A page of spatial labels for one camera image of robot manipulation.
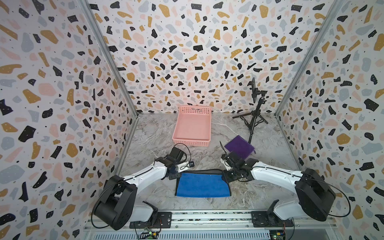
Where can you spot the black tripod with phone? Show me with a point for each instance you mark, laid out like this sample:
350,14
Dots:
256,114

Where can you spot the aluminium mounting rail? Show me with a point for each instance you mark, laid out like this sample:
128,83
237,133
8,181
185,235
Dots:
218,225

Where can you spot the purple square dishcloth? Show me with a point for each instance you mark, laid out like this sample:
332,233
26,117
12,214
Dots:
240,146

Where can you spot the grey and blue dishcloth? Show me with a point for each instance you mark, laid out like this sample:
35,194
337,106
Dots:
203,184

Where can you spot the green circuit board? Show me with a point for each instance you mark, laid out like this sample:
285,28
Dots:
277,235
149,235

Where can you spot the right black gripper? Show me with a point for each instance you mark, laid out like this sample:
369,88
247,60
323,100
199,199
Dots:
225,178

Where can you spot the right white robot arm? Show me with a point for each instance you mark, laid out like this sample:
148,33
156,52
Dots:
312,197

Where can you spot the right green circuit board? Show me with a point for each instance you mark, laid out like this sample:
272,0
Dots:
277,235

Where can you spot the pink plastic basket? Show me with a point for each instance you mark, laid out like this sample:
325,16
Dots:
193,127

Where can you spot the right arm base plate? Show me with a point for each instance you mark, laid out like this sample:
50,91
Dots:
263,219

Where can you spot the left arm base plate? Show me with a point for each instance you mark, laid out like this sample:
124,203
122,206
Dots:
160,220

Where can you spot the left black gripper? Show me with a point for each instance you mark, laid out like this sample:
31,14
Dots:
178,175

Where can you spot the left green circuit board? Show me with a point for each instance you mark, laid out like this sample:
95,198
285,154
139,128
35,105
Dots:
149,235

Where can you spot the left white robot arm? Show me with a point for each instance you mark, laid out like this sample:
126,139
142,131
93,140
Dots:
116,205

